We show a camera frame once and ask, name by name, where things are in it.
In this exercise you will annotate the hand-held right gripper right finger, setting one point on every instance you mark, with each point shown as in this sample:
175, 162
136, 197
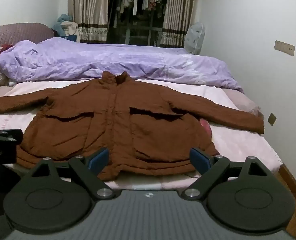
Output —
199, 160

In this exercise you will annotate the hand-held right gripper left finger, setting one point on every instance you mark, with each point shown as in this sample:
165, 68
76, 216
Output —
98, 159

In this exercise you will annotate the brown jacket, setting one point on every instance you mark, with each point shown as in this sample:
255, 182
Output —
118, 125

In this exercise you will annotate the blue and white clothes pile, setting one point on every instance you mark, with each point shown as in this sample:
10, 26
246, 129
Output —
66, 28

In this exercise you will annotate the hanging clothes on rack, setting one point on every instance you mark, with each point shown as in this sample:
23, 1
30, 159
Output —
140, 2

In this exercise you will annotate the pink printed blanket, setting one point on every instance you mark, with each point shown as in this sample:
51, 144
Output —
237, 140

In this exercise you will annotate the mauve bed sheet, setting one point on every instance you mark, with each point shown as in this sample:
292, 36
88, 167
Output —
240, 100

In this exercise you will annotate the purple duvet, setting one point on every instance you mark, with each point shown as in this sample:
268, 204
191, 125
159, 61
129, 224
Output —
93, 60

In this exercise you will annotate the mauve quilted headboard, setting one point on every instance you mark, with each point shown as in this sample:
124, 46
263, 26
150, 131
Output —
15, 33

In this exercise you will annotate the white covered floor fan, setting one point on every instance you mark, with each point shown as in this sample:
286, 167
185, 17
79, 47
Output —
195, 38

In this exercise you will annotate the small brass wall socket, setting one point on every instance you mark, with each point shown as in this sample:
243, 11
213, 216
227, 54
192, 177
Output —
271, 119

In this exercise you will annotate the wooden bed frame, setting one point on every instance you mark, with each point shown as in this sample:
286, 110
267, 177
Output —
294, 192

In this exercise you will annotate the beige wide wall socket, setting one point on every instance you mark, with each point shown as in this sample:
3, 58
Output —
284, 47

